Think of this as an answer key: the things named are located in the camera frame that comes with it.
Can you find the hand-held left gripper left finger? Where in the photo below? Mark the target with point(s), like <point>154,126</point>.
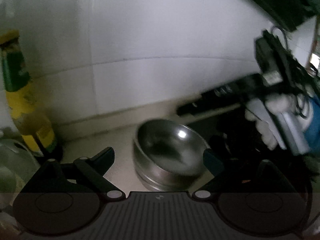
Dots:
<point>106,155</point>

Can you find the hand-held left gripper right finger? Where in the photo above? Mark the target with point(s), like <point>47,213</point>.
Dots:
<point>212,160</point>

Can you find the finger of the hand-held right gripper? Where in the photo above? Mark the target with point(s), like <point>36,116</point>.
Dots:
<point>200,108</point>
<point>230,87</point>

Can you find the stainless steel bowl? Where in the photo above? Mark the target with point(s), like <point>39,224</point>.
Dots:
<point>170,145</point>
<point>150,173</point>

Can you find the person's right forearm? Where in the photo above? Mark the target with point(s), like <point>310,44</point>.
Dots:
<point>313,122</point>

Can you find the person's right hand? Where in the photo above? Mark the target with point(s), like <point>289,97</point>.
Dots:
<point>282,103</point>

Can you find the black cooktop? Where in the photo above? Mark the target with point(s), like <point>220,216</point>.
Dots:
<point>237,140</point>

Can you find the dark range hood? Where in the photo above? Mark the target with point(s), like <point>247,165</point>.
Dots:
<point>270,0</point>

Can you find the yellow oil bottle green label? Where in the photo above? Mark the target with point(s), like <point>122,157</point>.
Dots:
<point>17,80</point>

